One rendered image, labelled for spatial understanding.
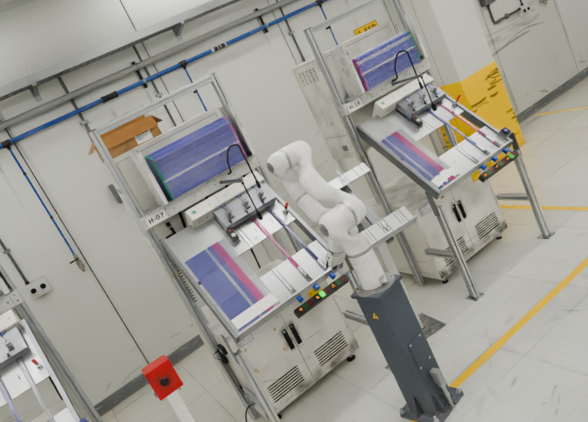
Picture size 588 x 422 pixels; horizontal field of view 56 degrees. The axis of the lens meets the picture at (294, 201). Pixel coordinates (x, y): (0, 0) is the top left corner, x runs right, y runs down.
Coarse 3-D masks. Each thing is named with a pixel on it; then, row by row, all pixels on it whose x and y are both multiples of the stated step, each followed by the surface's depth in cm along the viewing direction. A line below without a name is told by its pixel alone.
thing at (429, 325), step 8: (368, 224) 315; (376, 248) 319; (384, 248) 319; (384, 256) 320; (384, 264) 321; (392, 264) 322; (392, 272) 322; (400, 280) 325; (408, 296) 327; (424, 320) 340; (432, 320) 336; (424, 328) 332; (432, 328) 328
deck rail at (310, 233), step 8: (264, 184) 323; (272, 192) 320; (280, 200) 316; (288, 208) 313; (296, 216) 309; (304, 224) 306; (304, 232) 309; (312, 232) 303; (312, 240) 306; (320, 240) 300
